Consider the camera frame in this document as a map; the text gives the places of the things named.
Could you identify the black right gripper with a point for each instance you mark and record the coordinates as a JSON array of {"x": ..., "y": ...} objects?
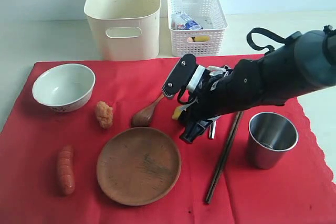
[{"x": 209, "y": 98}]

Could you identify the yellow cheese wedge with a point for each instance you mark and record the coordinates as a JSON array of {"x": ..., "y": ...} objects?
[{"x": 177, "y": 112}]

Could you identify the fried chicken nugget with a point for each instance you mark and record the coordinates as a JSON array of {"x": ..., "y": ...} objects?
[{"x": 104, "y": 114}]

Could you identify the yellow orange fruit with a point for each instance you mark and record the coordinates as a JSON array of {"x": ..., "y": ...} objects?
[{"x": 201, "y": 39}]

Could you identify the blue white milk carton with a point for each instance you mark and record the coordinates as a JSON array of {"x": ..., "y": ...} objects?
[{"x": 182, "y": 21}]

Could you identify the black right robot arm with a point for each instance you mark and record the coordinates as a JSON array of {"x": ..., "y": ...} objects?
[{"x": 304, "y": 64}]

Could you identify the silver table knife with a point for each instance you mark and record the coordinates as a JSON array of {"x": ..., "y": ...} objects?
[{"x": 212, "y": 130}]

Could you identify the right dark wooden chopstick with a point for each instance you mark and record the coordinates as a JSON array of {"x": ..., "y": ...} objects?
[{"x": 228, "y": 153}]

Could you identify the dark wooden chopstick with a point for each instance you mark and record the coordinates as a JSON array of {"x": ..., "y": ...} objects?
[
  {"x": 228, "y": 153},
  {"x": 224, "y": 155}
]

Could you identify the wooden spoon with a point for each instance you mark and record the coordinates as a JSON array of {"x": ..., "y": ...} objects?
[{"x": 143, "y": 118}]

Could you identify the left dark wooden chopstick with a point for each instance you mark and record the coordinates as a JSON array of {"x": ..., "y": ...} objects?
[{"x": 224, "y": 155}]

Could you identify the brown wooden plate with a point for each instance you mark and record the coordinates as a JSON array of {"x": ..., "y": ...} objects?
[{"x": 138, "y": 166}]

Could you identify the stainless steel cup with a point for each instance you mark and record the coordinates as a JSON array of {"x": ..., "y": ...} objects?
[{"x": 271, "y": 135}]

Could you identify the white perforated plastic basket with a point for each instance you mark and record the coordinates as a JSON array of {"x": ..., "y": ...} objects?
[{"x": 207, "y": 13}]

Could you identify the red table cloth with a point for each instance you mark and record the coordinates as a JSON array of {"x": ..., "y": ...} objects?
[{"x": 299, "y": 189}]

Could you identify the white ceramic bowl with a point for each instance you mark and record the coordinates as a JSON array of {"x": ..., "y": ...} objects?
[{"x": 64, "y": 88}]

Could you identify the red sausage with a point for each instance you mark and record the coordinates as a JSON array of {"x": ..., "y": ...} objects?
[{"x": 64, "y": 167}]

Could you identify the cream plastic bin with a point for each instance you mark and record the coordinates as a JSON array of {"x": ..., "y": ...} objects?
[{"x": 125, "y": 30}]

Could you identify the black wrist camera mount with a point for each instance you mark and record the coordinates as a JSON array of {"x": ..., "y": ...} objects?
[{"x": 180, "y": 76}]

